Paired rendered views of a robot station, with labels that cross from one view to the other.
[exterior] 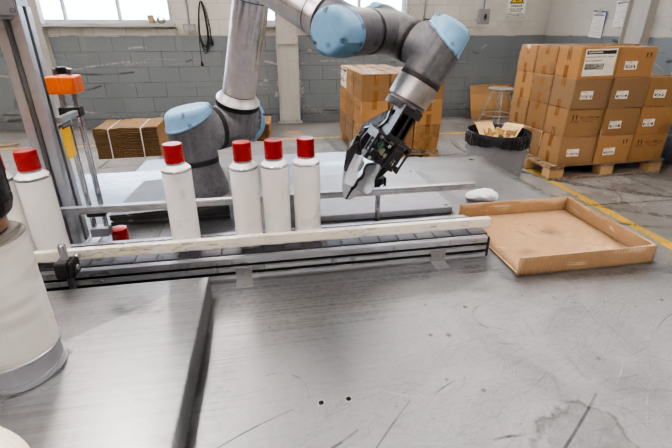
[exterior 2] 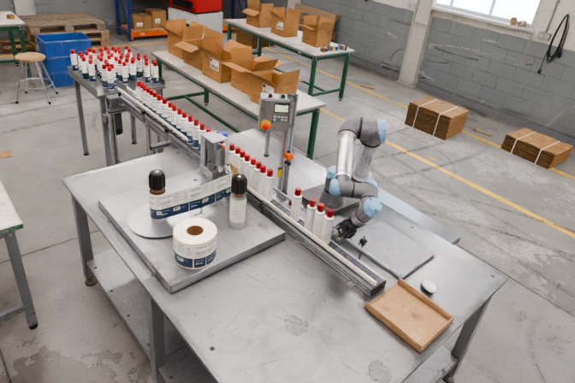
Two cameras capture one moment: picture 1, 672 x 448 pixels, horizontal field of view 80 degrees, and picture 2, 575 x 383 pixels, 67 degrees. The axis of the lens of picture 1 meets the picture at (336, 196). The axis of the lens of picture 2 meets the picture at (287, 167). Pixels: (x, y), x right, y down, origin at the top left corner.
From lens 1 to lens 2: 1.74 m
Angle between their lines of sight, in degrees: 49
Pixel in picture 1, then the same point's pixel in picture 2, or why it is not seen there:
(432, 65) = (359, 213)
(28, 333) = (237, 217)
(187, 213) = (294, 210)
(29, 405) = (230, 231)
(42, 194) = (268, 183)
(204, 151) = not seen: hidden behind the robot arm
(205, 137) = not seen: hidden behind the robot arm
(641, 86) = not seen: outside the picture
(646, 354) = (343, 341)
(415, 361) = (295, 288)
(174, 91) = (502, 86)
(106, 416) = (236, 242)
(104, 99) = (446, 73)
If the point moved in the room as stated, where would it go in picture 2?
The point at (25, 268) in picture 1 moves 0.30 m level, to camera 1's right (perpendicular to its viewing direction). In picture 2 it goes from (241, 205) to (270, 239)
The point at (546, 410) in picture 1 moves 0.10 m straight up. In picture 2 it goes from (299, 317) to (301, 300)
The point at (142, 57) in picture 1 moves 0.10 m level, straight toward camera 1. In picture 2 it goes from (490, 50) to (489, 51)
